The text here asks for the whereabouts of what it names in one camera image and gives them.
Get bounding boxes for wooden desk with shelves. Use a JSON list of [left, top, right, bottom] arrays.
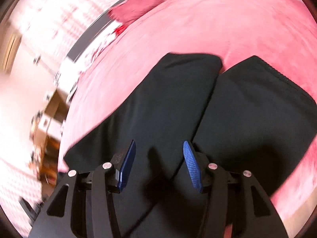
[[29, 88, 69, 186]]

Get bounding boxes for pink velvet bed cover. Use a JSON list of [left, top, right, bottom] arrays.
[[58, 0, 316, 237]]

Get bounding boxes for black embroidered pants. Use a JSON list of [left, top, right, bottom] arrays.
[[64, 54, 316, 237]]

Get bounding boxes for red garment on bed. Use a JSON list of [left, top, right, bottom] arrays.
[[113, 24, 129, 37]]

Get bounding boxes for grey white headboard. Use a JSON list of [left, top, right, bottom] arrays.
[[67, 0, 124, 62]]

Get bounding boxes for dark pink ruffled pillow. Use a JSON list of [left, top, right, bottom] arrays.
[[107, 0, 166, 24]]

